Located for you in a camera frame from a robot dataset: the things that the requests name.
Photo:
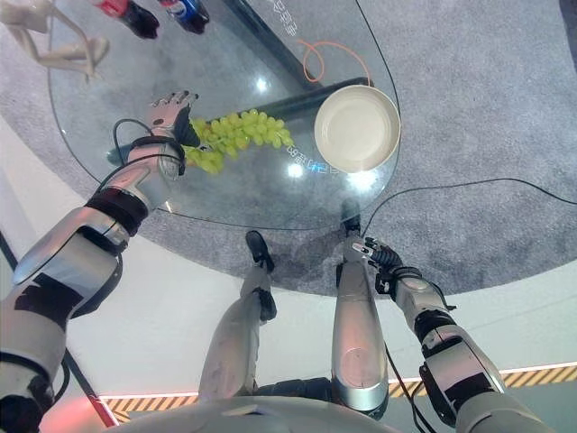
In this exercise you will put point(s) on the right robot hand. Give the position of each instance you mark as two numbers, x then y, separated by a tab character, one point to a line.
381	259

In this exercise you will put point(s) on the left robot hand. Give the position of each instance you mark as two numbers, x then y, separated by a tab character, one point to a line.
169	113

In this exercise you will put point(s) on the green grape bunch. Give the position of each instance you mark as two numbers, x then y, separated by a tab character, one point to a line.
234	133

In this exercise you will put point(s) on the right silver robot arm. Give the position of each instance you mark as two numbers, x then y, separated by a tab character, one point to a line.
455	356

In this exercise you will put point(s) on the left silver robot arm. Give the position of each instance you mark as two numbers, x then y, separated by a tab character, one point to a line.
81	252

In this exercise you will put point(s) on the cream round plate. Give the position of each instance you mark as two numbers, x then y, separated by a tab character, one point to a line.
357	128

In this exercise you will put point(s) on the round glass table top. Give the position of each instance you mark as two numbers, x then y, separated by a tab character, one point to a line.
216	113

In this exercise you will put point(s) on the right silver robot leg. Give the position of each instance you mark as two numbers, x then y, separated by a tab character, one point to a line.
358	311

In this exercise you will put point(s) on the silver robot leg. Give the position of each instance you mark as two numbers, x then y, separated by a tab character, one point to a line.
241	329
358	311

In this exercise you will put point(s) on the blue label cola bottle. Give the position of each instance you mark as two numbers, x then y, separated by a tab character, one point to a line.
187	11

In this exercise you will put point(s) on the red label cola bottle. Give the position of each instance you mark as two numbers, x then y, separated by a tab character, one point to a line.
130	13

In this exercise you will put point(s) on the black table base bar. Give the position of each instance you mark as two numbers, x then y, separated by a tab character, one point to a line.
279	63

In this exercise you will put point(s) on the beige mannequin figure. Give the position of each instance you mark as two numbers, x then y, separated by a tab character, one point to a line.
54	38

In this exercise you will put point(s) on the yellow black hazard tape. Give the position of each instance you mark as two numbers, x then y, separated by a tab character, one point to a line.
315	388

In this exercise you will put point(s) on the left silver robot leg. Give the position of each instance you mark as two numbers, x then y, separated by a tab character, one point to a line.
241	329

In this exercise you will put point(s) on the silver robot torso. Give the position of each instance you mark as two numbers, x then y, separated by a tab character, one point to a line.
257	412

